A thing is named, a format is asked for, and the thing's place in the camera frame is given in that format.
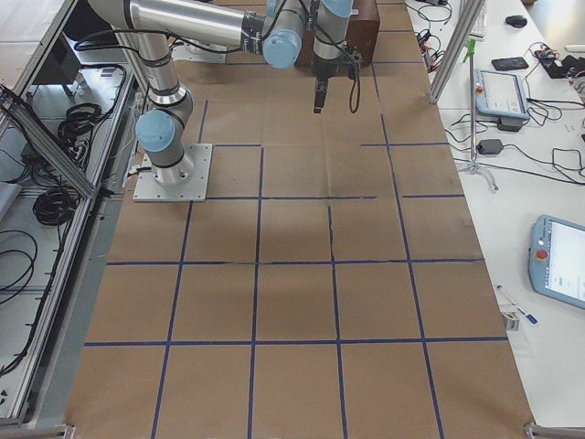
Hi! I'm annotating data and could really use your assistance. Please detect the black computer mouse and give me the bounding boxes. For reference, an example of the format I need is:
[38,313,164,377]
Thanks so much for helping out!
[505,15,527,28]

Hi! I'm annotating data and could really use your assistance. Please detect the teach pendant tablet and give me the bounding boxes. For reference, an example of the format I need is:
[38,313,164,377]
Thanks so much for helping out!
[473,69,529,121]

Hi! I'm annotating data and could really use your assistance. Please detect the dark wooden drawer box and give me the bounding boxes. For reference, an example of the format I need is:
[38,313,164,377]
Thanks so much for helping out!
[295,0,380,67]

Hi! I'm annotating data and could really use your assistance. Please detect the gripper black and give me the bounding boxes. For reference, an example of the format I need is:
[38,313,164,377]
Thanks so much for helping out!
[312,43,362,113]

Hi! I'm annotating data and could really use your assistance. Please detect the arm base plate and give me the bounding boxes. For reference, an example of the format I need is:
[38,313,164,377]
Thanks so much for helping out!
[133,144,213,202]

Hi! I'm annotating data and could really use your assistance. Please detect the blue white pen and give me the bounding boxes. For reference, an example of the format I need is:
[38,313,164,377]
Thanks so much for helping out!
[495,284,538,330]

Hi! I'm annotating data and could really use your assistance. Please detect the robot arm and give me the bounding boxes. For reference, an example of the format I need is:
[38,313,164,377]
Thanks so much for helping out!
[90,1,360,188]

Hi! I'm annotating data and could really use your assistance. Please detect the black power adapter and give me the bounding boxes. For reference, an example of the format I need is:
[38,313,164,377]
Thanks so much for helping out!
[476,139,504,155]

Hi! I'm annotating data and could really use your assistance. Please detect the green handled reacher tool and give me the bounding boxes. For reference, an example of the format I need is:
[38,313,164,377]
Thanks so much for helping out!
[456,37,499,191]

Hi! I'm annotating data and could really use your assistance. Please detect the aluminium frame post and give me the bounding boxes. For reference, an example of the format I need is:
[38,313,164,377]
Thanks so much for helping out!
[427,0,484,104]

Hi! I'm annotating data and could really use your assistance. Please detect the brown paper table cover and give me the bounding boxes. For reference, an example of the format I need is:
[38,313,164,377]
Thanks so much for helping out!
[65,1,532,438]

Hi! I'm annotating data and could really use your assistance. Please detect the black smartphone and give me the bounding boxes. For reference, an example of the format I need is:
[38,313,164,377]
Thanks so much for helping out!
[491,57,528,71]

